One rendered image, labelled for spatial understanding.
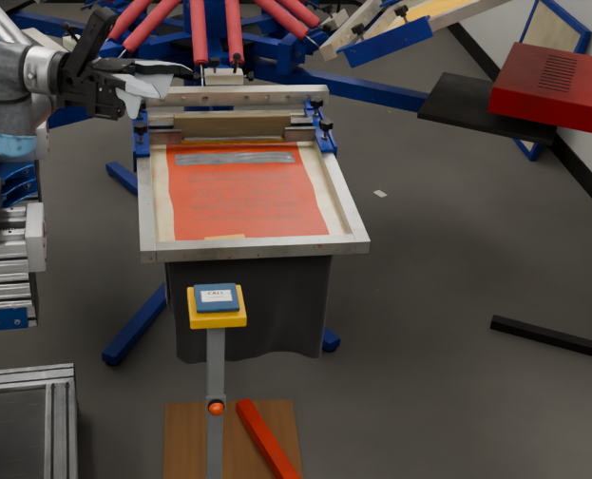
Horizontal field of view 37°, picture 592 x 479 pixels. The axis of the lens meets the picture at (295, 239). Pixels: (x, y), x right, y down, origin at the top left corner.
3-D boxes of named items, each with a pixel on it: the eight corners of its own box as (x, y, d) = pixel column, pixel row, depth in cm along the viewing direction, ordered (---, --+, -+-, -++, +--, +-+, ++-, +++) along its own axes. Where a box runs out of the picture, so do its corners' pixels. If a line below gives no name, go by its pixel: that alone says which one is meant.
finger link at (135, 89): (160, 125, 135) (126, 108, 141) (161, 87, 132) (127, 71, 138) (142, 129, 133) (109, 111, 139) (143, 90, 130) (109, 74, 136)
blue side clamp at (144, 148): (150, 172, 263) (150, 150, 259) (133, 172, 262) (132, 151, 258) (147, 126, 287) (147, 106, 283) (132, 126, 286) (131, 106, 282)
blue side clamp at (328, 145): (335, 166, 272) (337, 146, 268) (319, 167, 271) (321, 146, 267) (317, 123, 297) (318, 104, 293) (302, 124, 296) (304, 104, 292)
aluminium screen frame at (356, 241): (369, 253, 232) (371, 240, 230) (141, 263, 222) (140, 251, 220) (314, 119, 296) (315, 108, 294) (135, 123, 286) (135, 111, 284)
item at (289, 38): (329, 93, 320) (332, 62, 313) (105, 96, 306) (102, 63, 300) (292, 14, 387) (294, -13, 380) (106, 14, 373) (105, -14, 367)
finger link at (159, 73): (185, 94, 150) (131, 96, 147) (187, 60, 148) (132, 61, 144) (191, 100, 148) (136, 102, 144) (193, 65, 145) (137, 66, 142)
